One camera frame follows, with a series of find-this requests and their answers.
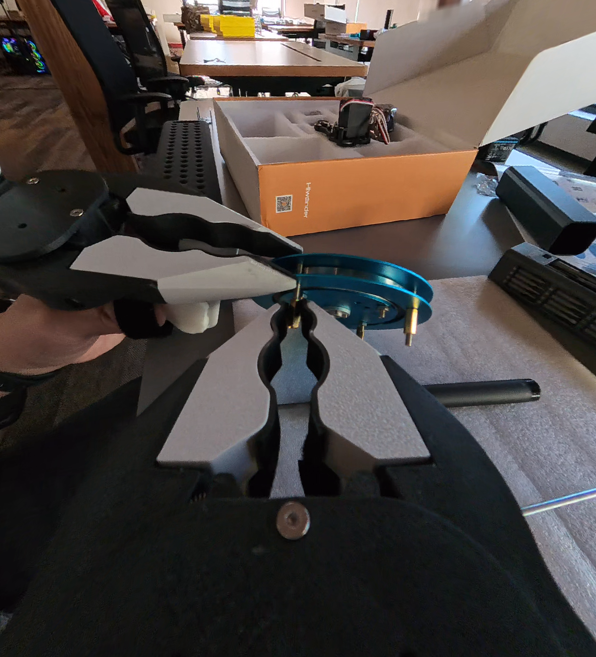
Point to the person's left hand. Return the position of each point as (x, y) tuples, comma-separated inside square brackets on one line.
[(46, 339)]

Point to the black screwdriver bit case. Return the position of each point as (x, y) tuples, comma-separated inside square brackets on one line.
[(508, 262)]

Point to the black servo robot arm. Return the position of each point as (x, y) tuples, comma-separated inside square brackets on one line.
[(354, 120)]

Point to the white foam sheet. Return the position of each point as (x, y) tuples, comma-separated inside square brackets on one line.
[(482, 451)]

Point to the black perforated foam pad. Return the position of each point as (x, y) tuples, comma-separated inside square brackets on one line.
[(185, 154)]

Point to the black office chair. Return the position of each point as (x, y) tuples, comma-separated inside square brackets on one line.
[(123, 41)]

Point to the clear plastic bag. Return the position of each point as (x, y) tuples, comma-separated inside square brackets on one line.
[(484, 183)]

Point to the wooden table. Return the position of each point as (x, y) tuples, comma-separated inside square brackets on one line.
[(257, 56)]

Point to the yellow storage bins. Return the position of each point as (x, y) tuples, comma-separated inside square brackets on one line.
[(226, 24)]

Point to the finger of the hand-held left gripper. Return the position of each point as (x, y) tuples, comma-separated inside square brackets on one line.
[(123, 262), (175, 200)]

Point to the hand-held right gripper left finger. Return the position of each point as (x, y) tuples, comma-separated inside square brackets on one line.
[(221, 410)]

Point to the blue round metal turntable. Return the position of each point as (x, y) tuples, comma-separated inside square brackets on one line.
[(359, 287)]

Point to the computer case with coloured lights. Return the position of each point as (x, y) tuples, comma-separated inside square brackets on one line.
[(21, 51)]

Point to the orange cardboard box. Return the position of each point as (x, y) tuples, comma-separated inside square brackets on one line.
[(359, 190)]

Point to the black rectangular case sleeve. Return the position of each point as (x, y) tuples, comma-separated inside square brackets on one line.
[(539, 205)]

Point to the wooden pillar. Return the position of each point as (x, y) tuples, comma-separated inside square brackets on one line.
[(72, 92)]

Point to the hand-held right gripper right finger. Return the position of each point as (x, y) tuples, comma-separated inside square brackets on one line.
[(370, 410)]

